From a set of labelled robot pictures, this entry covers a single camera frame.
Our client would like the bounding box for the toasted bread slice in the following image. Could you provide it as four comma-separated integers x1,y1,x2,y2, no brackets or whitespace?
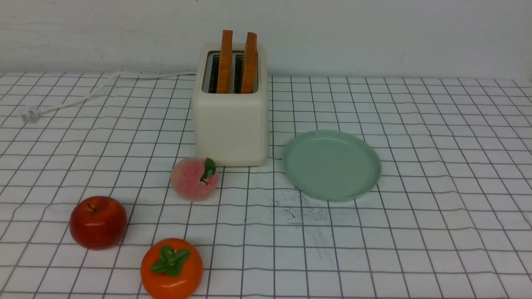
241,32,258,93
217,30,233,93

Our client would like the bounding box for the cream white toaster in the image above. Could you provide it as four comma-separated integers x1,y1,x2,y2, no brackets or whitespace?
191,42,271,167

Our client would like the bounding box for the light green plate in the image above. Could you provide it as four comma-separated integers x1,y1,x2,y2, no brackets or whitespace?
282,130,382,202

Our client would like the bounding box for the pink peach with leaf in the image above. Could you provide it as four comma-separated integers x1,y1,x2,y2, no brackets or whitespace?
170,157,219,201

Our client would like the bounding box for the orange persimmon with green leaf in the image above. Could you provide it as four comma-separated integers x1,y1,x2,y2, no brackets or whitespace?
139,238,204,299

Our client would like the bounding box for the red apple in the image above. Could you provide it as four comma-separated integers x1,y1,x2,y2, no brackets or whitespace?
69,196,128,250

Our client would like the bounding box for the white grid tablecloth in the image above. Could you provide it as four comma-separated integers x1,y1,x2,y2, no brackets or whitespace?
0,72,532,299

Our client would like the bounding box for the white power cable with plug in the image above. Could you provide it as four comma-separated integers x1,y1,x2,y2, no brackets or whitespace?
21,71,197,123

